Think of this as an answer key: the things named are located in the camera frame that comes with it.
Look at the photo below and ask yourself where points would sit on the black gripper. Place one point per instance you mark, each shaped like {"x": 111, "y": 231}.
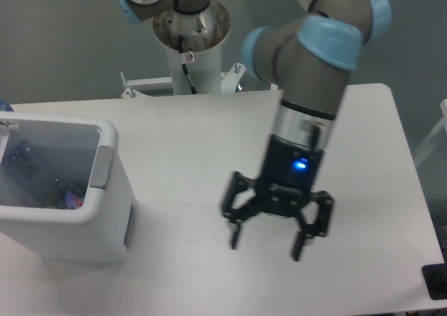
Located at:
{"x": 284, "y": 187}

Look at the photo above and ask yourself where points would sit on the clear plastic water bottle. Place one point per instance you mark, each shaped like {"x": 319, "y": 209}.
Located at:
{"x": 34, "y": 174}

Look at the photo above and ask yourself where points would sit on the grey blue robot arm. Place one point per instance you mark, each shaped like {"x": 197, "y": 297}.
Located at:
{"x": 310, "y": 59}

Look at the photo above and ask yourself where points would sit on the white plastic trash can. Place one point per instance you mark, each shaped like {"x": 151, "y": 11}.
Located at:
{"x": 86, "y": 151}

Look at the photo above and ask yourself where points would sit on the black clamp at table edge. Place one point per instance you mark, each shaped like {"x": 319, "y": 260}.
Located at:
{"x": 435, "y": 280}

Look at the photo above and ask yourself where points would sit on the blue object at left edge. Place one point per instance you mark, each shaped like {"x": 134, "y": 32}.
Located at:
{"x": 6, "y": 107}

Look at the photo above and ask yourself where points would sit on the white frame at right edge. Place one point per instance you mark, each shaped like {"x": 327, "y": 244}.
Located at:
{"x": 433, "y": 138}

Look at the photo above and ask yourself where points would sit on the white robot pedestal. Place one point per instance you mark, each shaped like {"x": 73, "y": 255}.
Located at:
{"x": 193, "y": 48}

